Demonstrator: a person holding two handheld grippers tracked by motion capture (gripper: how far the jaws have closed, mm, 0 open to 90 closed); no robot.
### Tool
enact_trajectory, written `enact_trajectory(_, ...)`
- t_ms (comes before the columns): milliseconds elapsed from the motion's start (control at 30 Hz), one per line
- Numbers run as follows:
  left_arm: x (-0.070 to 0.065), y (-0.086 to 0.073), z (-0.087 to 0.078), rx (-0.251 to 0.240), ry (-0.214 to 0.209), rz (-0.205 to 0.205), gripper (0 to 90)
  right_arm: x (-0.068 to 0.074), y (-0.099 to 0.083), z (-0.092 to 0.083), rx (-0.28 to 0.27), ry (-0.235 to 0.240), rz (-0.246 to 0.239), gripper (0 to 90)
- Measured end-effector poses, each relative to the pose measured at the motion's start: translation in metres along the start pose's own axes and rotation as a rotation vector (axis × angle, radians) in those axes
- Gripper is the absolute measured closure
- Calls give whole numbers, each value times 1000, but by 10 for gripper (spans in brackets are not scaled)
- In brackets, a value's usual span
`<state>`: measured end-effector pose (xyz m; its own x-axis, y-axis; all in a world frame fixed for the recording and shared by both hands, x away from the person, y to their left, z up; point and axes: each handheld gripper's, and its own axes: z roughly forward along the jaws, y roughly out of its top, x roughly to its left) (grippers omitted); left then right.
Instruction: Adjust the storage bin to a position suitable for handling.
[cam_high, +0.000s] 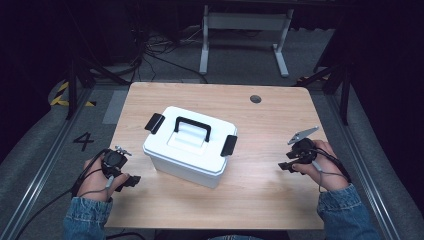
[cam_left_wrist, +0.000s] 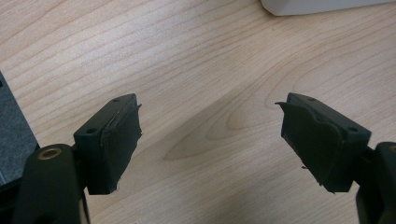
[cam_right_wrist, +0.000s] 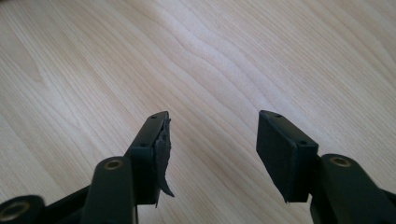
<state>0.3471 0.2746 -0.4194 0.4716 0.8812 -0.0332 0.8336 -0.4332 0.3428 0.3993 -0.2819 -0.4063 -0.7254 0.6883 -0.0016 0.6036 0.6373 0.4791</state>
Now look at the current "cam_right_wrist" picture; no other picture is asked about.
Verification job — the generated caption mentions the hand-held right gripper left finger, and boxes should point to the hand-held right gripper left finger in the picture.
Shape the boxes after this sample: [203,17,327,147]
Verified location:
[123,110,176,208]

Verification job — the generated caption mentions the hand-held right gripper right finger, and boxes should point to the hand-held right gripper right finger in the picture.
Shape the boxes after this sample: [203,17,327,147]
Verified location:
[256,109,319,204]

